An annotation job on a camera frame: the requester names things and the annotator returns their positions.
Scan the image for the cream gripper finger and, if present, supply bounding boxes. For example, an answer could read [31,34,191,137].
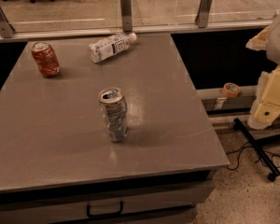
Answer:
[245,26,270,51]
[247,65,280,130]

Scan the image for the silver blue redbull can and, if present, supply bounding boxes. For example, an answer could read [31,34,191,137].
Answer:
[98,87,128,143]

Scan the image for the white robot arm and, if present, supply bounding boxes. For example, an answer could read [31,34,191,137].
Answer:
[245,9,280,130]

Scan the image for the clear plastic water bottle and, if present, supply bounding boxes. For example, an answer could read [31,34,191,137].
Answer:
[88,33,137,63]

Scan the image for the red soda can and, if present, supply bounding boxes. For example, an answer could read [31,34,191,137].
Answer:
[31,42,60,77]

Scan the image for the black stand leg with wheel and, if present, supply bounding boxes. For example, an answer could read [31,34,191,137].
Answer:
[233,119,280,182]

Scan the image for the grey drawer front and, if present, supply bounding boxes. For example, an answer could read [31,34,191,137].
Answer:
[0,180,215,224]

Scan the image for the right metal glass bracket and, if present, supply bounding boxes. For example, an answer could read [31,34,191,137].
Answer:
[195,0,213,28]

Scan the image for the metal glass bracket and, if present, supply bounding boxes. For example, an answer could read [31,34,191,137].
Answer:
[195,0,213,28]
[0,7,15,38]
[120,0,133,32]

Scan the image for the black floor cable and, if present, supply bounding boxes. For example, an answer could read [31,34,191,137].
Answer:
[226,139,280,172]

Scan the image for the middle metal glass bracket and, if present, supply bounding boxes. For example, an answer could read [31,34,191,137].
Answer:
[120,0,133,32]

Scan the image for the black drawer handle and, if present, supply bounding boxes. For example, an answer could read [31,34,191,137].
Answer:
[86,201,124,219]

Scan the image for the left metal glass bracket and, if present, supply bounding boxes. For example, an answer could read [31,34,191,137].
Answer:
[0,7,15,38]

